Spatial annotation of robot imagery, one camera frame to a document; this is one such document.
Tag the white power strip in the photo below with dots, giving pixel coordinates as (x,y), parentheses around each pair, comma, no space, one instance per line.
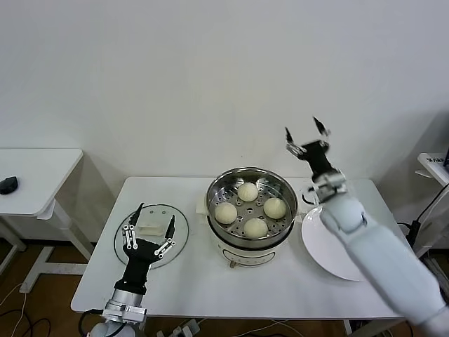
(191,329)

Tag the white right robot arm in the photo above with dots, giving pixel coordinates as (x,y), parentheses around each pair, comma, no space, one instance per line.
(386,252)

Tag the white side table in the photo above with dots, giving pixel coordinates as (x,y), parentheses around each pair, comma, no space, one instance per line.
(35,175)

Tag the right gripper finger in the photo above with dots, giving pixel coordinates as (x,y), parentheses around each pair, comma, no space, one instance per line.
(289,135)
(320,124)

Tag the white table with label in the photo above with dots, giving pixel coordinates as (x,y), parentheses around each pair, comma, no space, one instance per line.
(438,175)

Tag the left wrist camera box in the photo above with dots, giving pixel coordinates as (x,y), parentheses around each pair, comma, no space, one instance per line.
(124,313)

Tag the perforated steel steamer basket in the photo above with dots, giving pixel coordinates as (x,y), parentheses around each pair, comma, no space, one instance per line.
(217,189)

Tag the printed white paper label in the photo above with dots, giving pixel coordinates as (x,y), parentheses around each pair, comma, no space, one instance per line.
(435,160)

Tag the black computer mouse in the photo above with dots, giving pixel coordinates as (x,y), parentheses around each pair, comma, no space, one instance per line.
(7,185)

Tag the white electric cooker pot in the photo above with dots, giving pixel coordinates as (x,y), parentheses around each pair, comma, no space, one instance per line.
(245,256)

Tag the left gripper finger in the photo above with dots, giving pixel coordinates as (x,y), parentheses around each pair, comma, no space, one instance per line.
(170,228)
(137,216)

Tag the black screen device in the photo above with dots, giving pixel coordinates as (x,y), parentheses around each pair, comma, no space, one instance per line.
(447,156)

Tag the white steamed baozi bun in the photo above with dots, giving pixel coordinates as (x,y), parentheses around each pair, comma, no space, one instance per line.
(274,207)
(256,227)
(248,192)
(225,213)

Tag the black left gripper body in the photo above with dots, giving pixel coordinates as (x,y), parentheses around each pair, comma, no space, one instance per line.
(140,256)

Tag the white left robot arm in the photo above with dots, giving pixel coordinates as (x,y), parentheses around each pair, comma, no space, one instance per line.
(128,296)

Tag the round white plate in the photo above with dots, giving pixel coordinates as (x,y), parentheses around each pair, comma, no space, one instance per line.
(322,252)

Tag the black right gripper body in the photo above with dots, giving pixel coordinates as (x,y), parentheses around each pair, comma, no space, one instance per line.
(317,154)

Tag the round glass pot lid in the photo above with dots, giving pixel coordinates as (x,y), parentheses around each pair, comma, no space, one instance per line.
(151,226)

